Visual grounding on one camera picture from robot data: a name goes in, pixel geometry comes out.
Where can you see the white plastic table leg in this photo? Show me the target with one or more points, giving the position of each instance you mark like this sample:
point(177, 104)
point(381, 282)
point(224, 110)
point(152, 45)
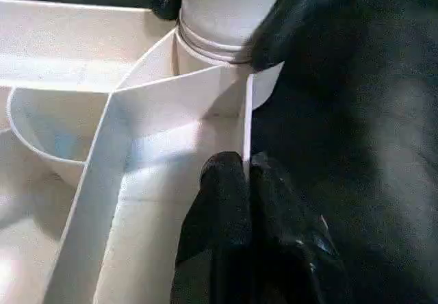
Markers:
point(226, 9)

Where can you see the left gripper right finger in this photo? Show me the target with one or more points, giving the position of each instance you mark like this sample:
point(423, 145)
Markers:
point(294, 249)

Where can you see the white plastic table top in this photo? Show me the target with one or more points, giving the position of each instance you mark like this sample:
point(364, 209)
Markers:
point(68, 57)

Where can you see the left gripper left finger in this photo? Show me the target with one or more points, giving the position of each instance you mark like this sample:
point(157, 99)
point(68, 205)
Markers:
point(217, 235)

